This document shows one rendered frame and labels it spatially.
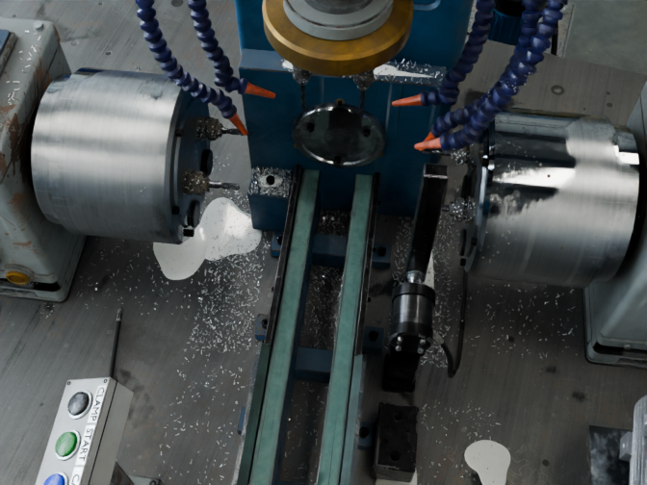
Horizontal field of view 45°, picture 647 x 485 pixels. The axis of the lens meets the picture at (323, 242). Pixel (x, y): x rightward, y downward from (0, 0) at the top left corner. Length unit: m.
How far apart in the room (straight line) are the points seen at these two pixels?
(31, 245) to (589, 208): 0.80
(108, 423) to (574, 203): 0.65
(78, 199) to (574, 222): 0.67
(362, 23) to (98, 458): 0.59
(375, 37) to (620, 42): 2.14
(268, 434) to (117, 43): 0.94
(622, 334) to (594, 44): 1.83
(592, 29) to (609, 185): 1.98
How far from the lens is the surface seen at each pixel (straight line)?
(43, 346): 1.36
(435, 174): 0.91
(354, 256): 1.23
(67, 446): 0.99
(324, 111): 1.18
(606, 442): 1.17
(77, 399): 1.01
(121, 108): 1.11
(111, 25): 1.78
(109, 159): 1.10
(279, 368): 1.15
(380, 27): 0.94
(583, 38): 2.99
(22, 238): 1.24
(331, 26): 0.91
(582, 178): 1.07
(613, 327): 1.25
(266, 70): 1.16
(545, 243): 1.07
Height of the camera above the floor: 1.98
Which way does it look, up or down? 59 degrees down
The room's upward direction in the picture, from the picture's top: straight up
